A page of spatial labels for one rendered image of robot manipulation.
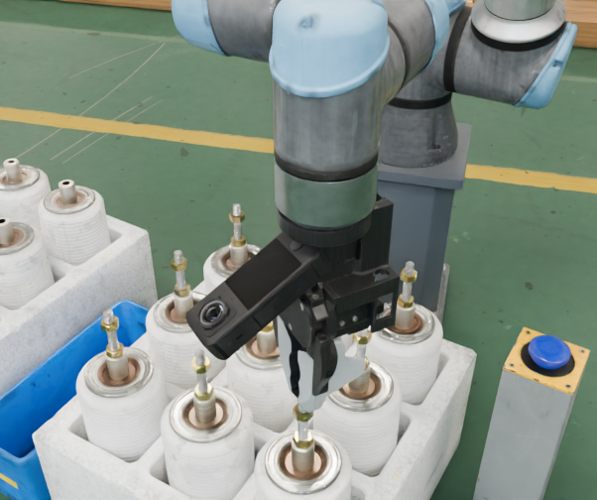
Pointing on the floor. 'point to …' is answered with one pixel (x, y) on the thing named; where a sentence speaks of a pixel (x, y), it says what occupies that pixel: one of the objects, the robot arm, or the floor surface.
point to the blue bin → (42, 406)
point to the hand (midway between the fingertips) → (299, 398)
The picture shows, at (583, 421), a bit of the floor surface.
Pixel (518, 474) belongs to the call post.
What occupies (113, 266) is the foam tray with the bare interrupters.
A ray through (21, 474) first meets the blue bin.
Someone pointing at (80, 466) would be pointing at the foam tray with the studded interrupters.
